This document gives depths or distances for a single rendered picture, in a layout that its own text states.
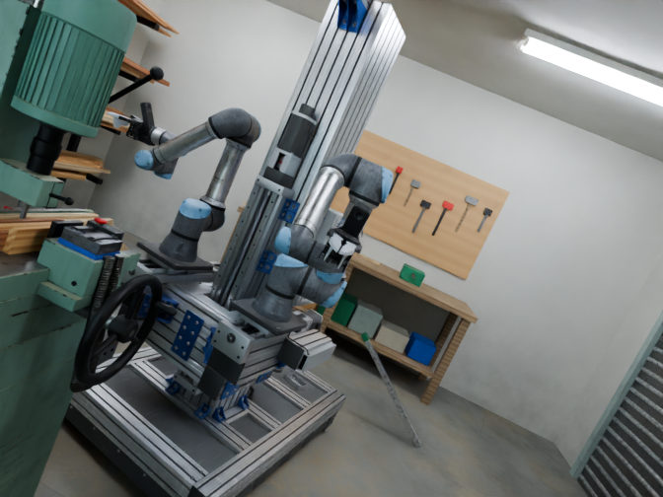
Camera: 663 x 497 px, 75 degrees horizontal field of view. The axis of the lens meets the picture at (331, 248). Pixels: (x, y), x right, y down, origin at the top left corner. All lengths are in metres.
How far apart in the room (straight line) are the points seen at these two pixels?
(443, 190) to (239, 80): 2.29
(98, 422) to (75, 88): 1.27
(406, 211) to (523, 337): 1.61
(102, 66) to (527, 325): 4.01
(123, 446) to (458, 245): 3.24
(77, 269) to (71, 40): 0.49
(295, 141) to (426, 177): 2.64
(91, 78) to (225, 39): 3.77
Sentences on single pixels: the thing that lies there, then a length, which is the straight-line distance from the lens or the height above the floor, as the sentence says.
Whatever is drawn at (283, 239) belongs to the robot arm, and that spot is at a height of 1.14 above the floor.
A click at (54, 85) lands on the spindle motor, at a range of 1.16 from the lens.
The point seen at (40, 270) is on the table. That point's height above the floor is 0.90.
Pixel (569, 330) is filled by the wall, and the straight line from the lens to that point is 4.59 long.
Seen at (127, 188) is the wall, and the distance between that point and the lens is 5.09.
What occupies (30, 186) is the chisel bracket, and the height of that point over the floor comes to 1.04.
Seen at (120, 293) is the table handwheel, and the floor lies 0.93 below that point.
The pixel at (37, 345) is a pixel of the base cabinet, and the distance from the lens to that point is 1.30.
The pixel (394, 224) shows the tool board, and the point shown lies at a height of 1.24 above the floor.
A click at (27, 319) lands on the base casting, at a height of 0.77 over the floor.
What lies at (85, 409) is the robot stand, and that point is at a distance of 2.03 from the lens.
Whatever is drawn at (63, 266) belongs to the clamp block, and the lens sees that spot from 1.14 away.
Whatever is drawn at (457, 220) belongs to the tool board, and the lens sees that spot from 4.21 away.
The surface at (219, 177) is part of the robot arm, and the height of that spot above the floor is 1.17.
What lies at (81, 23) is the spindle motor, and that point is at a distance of 1.16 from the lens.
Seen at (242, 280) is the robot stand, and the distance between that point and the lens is 1.73.
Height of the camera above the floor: 1.33
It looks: 8 degrees down
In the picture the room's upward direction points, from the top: 24 degrees clockwise
